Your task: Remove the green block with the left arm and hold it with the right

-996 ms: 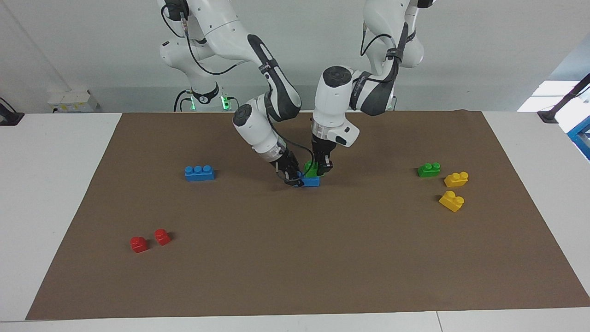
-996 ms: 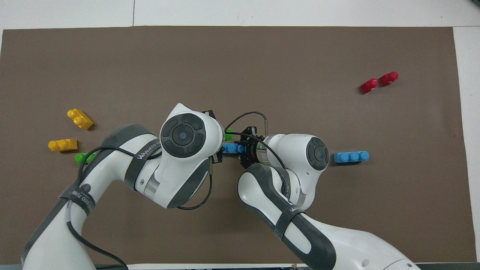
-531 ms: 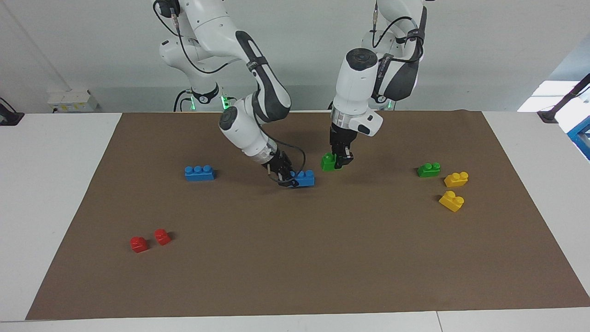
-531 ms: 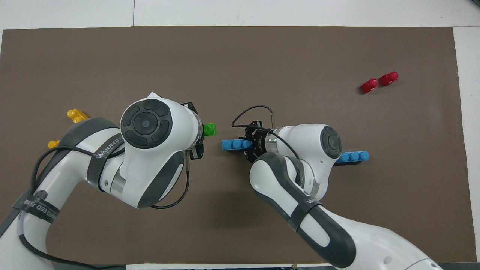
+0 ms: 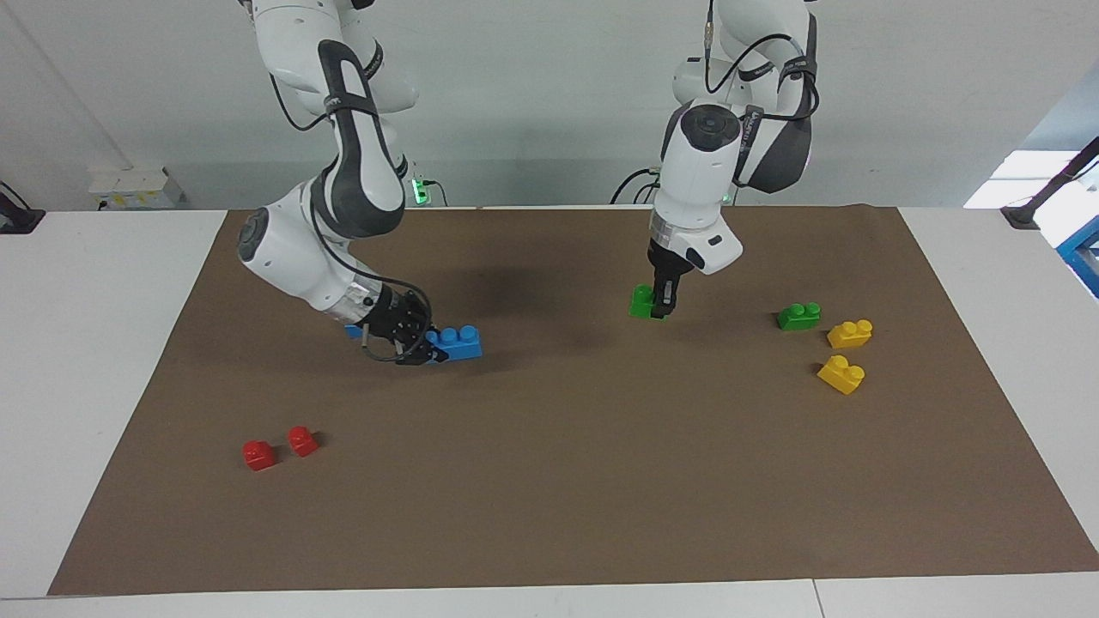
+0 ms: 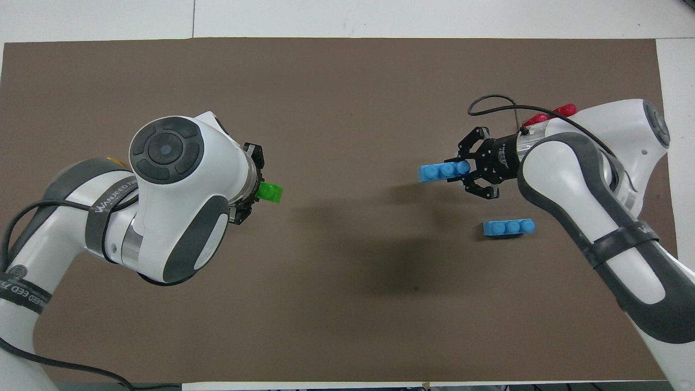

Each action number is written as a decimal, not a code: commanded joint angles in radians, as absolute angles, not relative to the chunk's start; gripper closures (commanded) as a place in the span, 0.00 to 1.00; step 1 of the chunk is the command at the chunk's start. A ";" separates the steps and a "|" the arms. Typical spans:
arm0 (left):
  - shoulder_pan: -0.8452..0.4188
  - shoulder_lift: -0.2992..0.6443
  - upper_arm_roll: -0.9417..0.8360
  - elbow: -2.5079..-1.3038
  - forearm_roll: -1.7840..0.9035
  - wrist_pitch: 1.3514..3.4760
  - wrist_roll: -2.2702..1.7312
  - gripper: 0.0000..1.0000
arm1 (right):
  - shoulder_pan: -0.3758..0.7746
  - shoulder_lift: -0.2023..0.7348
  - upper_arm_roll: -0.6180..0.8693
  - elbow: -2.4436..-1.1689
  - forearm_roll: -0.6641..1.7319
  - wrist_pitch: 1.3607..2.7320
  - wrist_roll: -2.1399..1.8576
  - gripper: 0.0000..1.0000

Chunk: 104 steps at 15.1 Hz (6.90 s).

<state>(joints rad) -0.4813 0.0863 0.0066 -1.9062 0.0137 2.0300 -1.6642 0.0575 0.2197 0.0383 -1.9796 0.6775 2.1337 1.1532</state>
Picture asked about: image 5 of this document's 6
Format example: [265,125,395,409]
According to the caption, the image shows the white power strip box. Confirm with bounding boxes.
[88,167,184,210]

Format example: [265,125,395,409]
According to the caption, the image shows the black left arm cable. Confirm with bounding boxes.
[704,0,822,185]

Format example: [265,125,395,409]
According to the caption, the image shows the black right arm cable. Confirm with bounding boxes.
[269,73,433,361]

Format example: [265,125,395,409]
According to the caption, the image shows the green two-stud block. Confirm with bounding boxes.
[628,284,667,322]
[776,301,822,331]

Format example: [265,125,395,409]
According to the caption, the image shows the black table clamp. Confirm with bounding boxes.
[0,182,46,235]

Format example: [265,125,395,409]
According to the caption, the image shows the blue metal frame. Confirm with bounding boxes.
[1056,215,1099,300]

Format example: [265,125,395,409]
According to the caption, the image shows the black left base cable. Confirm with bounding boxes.
[610,167,660,206]

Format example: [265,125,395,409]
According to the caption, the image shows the black stand with pole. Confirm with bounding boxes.
[1000,137,1099,229]

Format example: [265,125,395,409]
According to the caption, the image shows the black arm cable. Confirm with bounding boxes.
[704,0,822,185]
[269,73,433,361]

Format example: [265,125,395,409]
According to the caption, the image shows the brown table mat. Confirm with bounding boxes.
[47,204,1099,597]

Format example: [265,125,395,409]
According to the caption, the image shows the yellow two-stud block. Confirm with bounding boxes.
[826,319,874,349]
[817,354,866,396]

